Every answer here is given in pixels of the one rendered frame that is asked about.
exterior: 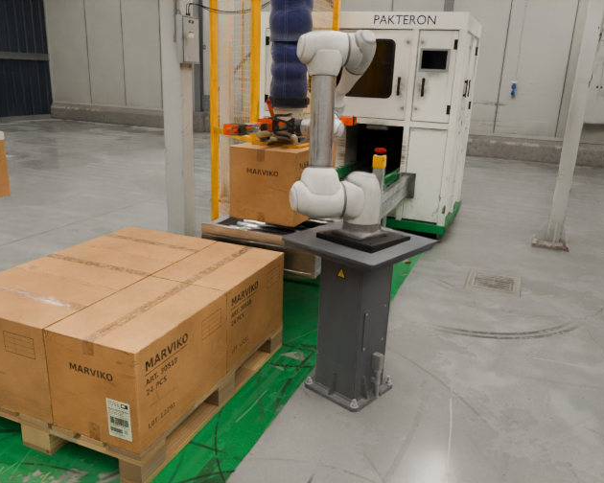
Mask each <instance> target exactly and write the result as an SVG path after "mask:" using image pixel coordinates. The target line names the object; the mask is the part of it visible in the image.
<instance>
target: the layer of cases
mask: <svg viewBox="0 0 604 483"><path fill-rule="evenodd" d="M283 282H284V252H278V251H272V250H266V249H262V248H256V247H250V246H244V245H238V244H233V243H227V242H222V241H211V240H206V239H200V238H194V237H188V236H183V235H177V234H172V233H166V232H160V231H154V230H149V229H144V228H138V227H132V226H129V227H126V228H123V229H121V230H118V231H115V232H112V233H109V234H106V235H104V236H101V237H98V238H96V239H93V240H91V241H86V242H83V243H80V244H77V245H75V246H72V247H69V248H66V249H63V250H60V251H59V252H56V253H53V254H50V255H47V256H45V257H42V258H39V259H36V260H33V261H30V262H28V263H25V264H21V265H18V266H16V267H13V268H10V269H7V270H4V271H1V272H0V406H2V407H5V408H8V409H9V410H12V411H15V412H18V413H21V414H24V415H27V416H29V417H32V418H35V419H38V420H40V421H43V422H45V423H48V424H51V425H53V424H55V426H59V427H62V428H64V429H67V430H70V431H73V432H76V433H79V434H80V435H83V436H86V437H89V438H92V439H95V440H98V441H100V442H103V443H106V444H109V445H112V446H114V447H116V448H119V449H124V450H127V451H130V452H133V453H135V454H138V455H141V454H142V453H143V452H144V451H145V450H146V449H148V448H149V447H150V446H151V445H152V444H153V443H154V442H155V441H156V440H157V439H158V438H159V437H160V436H161V435H162V434H163V433H165V432H166V431H167V430H168V429H169V428H170V427H171V426H172V425H173V424H174V423H175V422H176V421H177V420H178V419H179V418H181V417H182V416H183V415H184V414H185V413H186V412H187V411H188V410H189V409H190V408H191V407H192V406H193V405H194V404H195V403H196V402H198V401H199V400H200V399H201V398H202V397H203V396H204V395H205V394H206V393H207V392H208V391H209V390H210V389H211V388H212V387H213V386H215V385H216V384H217V383H218V382H219V381H220V380H221V379H222V378H223V377H224V376H225V375H226V374H227V373H228V372H229V371H231V370H232V369H233V368H234V367H235V366H236V365H237V364H238V363H239V362H240V361H241V360H242V359H243V358H244V357H245V356H247V355H248V354H249V353H250V352H251V351H252V350H253V349H254V348H255V347H256V346H257V345H258V344H259V343H260V342H261V341H262V340H264V339H265V338H266V337H267V336H268V335H269V334H270V333H271V332H272V331H273V330H274V329H275V328H276V327H277V326H278V325H280V324H281V323H282V311H283Z"/></svg>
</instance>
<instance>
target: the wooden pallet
mask: <svg viewBox="0 0 604 483"><path fill-rule="evenodd" d="M282 330H283V322H282V323H281V324H280V325H278V326H277V327H276V328H275V329H274V330H273V331H272V332H271V333H270V334H269V335H268V336H267V337H266V338H265V339H264V340H262V341H261V342H260V343H259V344H258V345H257V346H256V347H255V348H254V349H253V350H252V351H251V352H250V353H249V354H248V355H247V356H245V357H244V358H243V359H242V360H241V361H240V362H239V363H238V364H237V365H236V366H235V367H234V368H233V369H232V370H231V371H229V372H228V373H227V374H226V375H225V376H224V377H223V378H222V379H221V380H220V381H219V382H218V383H217V384H216V385H215V386H213V387H212V388H211V389H210V390H209V391H208V392H207V393H206V394H205V395H204V396H203V397H202V398H201V399H200V400H199V401H198V402H196V403H195V404H194V405H193V406H192V407H191V408H190V409H189V410H188V411H187V412H186V413H185V414H184V415H183V416H182V417H181V418H179V419H178V420H177V421H176V422H175V423H174V424H173V425H172V426H171V427H170V428H169V429H168V430H167V431H166V432H165V433H163V434H162V435H161V436H160V437H159V438H158V439H157V440H156V441H155V442H154V443H153V444H152V445H151V446H150V447H149V448H147V449H146V450H145V451H144V452H143V453H142V454H141V455H138V454H135V453H133V452H130V451H127V450H124V449H121V448H116V447H114V446H112V445H109V444H106V443H103V442H100V441H98V440H95V439H92V438H89V437H86V436H83V435H80V434H79V433H76V432H73V431H70V430H67V429H64V428H62V427H59V426H56V425H55V424H53V425H51V424H48V423H45V422H43V421H40V420H38V419H35V418H32V417H29V416H27V415H24V414H21V413H18V412H15V411H12V410H9V409H8V408H5V407H2V406H0V416H1V417H4V418H7V419H10V420H12V421H15V422H18V423H20V424H21V430H22V438H23V445H24V446H26V447H29V448H32V449H36V450H39V451H41V452H44V453H47V454H49V455H52V454H54V453H55V452H56V451H58V450H59V449H61V448H62V447H63V446H64V445H66V444H67V443H68V442H73V443H76V444H79V445H82V446H84V447H87V448H90V449H94V450H96V451H99V452H102V453H105V454H107V455H110V456H113V457H116V458H118V459H119V471H120V482H123V483H150V482H151V481H152V480H153V479H154V478H155V477H156V476H157V475H158V474H159V473H160V472H161V471H162V470H163V469H164V467H165V466H166V465H167V464H168V463H169V462H170V461H171V460H172V459H173V458H174V457H175V456H176V455H177V454H178V453H179V452H180V451H181V450H182V449H183V448H184V447H185V446H186V445H187V444H188V443H189V442H190V441H191V440H192V438H193V437H194V436H195V435H196V434H197V433H198V432H199V431H200V430H201V429H202V428H203V427H204V426H205V425H206V424H207V423H208V422H209V421H210V420H211V419H212V418H213V417H214V416H215V415H216V414H217V413H218V412H219V411H220V410H221V408H222V407H223V406H224V405H225V404H226V403H227V402H228V401H229V400H230V399H231V398H232V397H233V396H234V395H235V394H236V393H237V392H238V391H239V390H240V389H241V388H242V387H243V386H244V385H245V384H246V383H247V382H248V380H249V379H250V378H251V377H252V376H253V375H254V374H255V373H256V372H257V371H258V370H259V369H260V368H261V367H262V366H263V365H264V364H265V363H266V362H267V361H268V360H269V359H270V358H271V357H272V356H273V355H274V354H275V353H276V351H277V350H278V349H279V348H280V347H281V346H282Z"/></svg>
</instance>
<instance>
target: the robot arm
mask: <svg viewBox="0 0 604 483"><path fill-rule="evenodd" d="M296 52H297V56H298V58H299V60H300V61H301V62H302V63H304V64H306V66H307V69H308V72H309V75H310V76H311V77H312V84H311V113H310V115H311V119H309V118H305V119H303V120H302V119H295V118H293V116H292V115H293V113H289V114H274V117H268V119H271V120H272V122H273V120H275V121H278V122H281V123H285V124H286V125H287V127H286V128H281V129H274V130H273V129H272V131H270V130H268V131H269V132H273V133H274V136H281V137H287V138H289V139H292V135H293V134H302V135H306V136H310V149H309V168H306V169H305V170H304V171H303V172H302V175H301V178H300V181H296V182H295V183H294V184H293V185H292V187H291V189H290V206H291V209H292V210H294V211H295V212H297V213H299V214H301V215H303V216H307V217H310V218H315V219H333V218H342V219H343V224H342V227H339V228H335V229H333V231H332V233H336V234H340V235H343V236H346V237H350V238H353V239H356V240H359V241H364V240H368V239H373V238H378V237H387V233H386V232H384V231H381V229H382V226H381V225H380V224H378V222H379V216H380V210H381V189H380V184H379V181H378V179H377V178H376V176H375V174H373V173H370V172H358V171H355V172H351V173H350V174H349V175H347V177H346V181H342V182H339V180H338V176H337V172H336V171H335V169H333V146H334V139H336V138H339V137H341V135H342V134H343V130H344V124H343V122H342V121H340V120H339V118H340V116H341V114H342V112H343V110H344V107H345V105H346V98H345V94H346V93H348V92H349V91H350V90H351V89H352V87H353V86H354V84H355V83H356V82H357V80H358V79H359V78H360V77H361V76H362V75H363V73H364V72H365V71H366V69H367V68H368V66H369V65H370V63H371V61H372V59H373V57H374V55H375V52H376V37H375V35H374V33H373V32H371V31H369V30H360V31H357V32H356V33H342V32H339V31H326V30H318V31H312V32H309V33H307V34H303V35H301V36H300V38H299V40H298V43H297V51H296ZM341 66H343V70H342V74H341V78H340V81H339V84H338V86H337V88H336V77H337V75H338V73H339V70H340V67H341ZM277 117H290V118H291V119H290V120H288V121H286V120H283V119H279V118H277ZM285 130H287V131H288V132H289V133H290V134H289V135H288V134H281V133H277V131H285Z"/></svg>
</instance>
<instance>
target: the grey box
mask: <svg viewBox="0 0 604 483"><path fill-rule="evenodd" d="M175 18H176V53H177V63H193V64H199V42H198V17H194V16H189V15H184V14H177V15H176V16H175Z"/></svg>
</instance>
